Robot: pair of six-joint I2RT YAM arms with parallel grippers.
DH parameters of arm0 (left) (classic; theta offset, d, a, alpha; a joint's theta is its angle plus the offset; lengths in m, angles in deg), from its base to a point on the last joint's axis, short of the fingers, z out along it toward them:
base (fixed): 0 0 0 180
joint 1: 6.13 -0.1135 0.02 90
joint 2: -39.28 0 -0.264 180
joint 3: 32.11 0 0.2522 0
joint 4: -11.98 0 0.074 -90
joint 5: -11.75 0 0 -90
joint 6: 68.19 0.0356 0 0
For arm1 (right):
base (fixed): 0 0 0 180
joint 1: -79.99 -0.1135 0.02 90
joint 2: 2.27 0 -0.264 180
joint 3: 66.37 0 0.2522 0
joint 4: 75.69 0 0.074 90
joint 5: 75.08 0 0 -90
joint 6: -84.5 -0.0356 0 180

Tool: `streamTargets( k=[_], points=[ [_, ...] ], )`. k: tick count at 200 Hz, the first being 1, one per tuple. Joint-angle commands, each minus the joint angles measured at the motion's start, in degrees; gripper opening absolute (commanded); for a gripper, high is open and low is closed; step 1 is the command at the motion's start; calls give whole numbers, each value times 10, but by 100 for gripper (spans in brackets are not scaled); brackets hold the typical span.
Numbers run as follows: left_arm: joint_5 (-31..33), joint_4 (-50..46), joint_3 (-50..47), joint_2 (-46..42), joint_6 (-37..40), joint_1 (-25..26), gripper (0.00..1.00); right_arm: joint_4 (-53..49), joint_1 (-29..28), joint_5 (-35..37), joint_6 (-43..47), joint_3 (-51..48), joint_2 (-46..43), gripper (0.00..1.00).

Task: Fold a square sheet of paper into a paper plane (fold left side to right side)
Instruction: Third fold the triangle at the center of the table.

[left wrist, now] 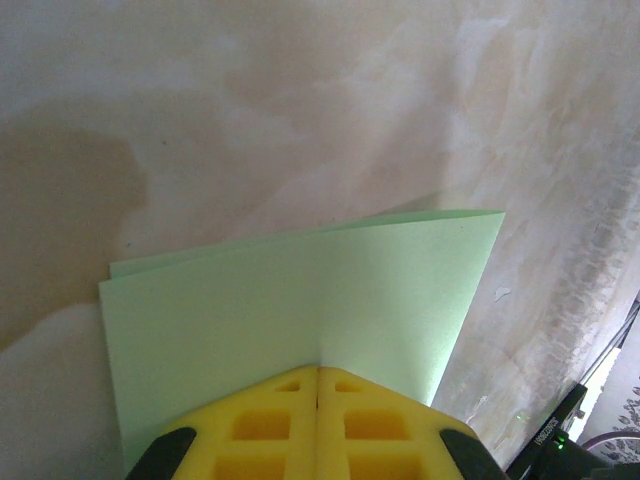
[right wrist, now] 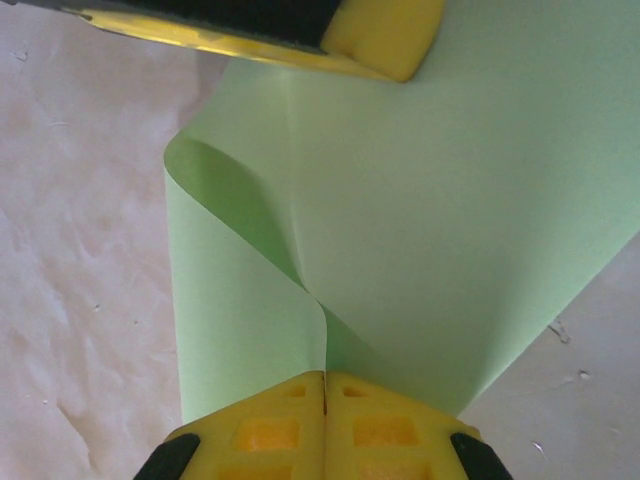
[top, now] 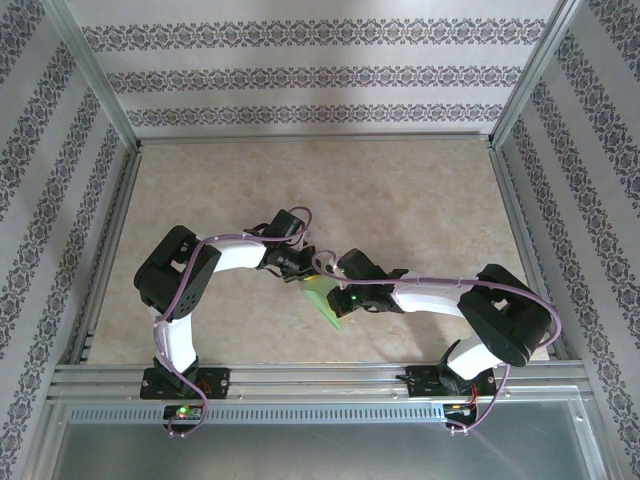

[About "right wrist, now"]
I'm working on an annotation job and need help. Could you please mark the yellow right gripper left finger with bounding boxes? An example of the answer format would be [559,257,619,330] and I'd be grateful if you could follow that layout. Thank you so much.
[142,370,326,480]

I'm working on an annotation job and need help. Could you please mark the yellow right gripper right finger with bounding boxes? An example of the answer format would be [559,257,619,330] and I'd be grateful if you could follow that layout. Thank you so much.
[324,370,511,480]

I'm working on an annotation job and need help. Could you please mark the light green square paper sheet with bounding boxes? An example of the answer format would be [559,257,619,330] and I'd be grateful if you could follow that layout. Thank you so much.
[160,0,640,441]

